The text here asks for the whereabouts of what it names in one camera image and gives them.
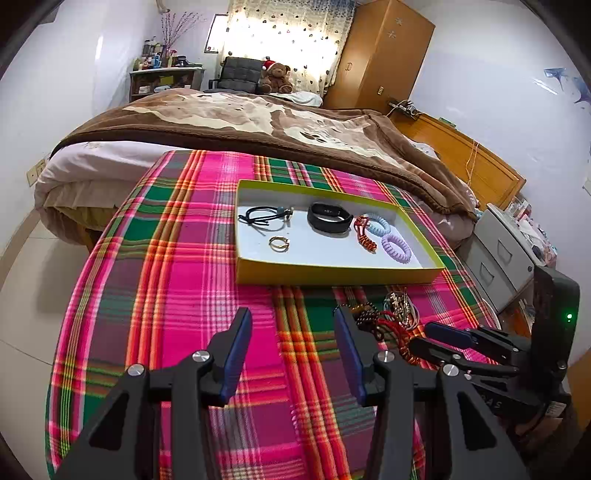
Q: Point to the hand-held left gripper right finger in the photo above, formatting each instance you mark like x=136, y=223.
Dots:
x=348, y=357

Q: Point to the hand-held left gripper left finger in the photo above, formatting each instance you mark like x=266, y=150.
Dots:
x=238, y=353

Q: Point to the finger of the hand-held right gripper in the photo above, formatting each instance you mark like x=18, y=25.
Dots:
x=427, y=351
x=448, y=332

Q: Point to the yellow cardboard box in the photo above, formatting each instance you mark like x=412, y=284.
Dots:
x=323, y=251

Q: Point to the pair of gold rings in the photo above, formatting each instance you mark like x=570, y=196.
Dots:
x=272, y=241

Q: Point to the black smart band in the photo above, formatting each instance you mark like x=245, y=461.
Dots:
x=328, y=212

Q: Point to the grey nightstand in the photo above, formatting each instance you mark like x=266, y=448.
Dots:
x=503, y=258

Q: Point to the pink plaid cloth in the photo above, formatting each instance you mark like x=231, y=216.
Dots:
x=184, y=277

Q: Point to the clutter of small containers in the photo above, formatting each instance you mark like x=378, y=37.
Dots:
x=535, y=230

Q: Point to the wooden headboard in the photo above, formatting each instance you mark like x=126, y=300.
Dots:
x=466, y=152

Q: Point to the tan bed base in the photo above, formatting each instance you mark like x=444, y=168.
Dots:
x=69, y=218

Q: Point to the bed with brown blanket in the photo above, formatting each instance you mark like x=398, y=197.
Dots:
x=277, y=120

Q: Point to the white duvet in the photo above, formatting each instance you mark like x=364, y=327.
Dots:
x=92, y=161

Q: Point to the white pillow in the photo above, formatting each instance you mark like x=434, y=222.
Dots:
x=300, y=98

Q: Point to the dark grey armchair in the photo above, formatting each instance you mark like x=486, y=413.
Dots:
x=238, y=74

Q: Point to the brown teddy bear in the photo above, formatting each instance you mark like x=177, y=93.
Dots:
x=276, y=76

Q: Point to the cluttered wooden shelf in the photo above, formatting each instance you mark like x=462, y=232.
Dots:
x=161, y=83

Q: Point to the wooden wardrobe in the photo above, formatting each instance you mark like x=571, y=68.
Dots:
x=383, y=50

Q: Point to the cluster of toiletry bottles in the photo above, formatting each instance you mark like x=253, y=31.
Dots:
x=157, y=57

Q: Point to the spotted curtain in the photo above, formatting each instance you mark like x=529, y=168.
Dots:
x=286, y=41

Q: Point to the purple decorative branches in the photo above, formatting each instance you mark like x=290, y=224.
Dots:
x=178, y=30

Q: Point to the blue dolphin wall sticker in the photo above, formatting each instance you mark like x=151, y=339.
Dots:
x=570, y=85

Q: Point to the wall socket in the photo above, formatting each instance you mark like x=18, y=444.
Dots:
x=37, y=171

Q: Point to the window frame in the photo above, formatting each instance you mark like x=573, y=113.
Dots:
x=214, y=34

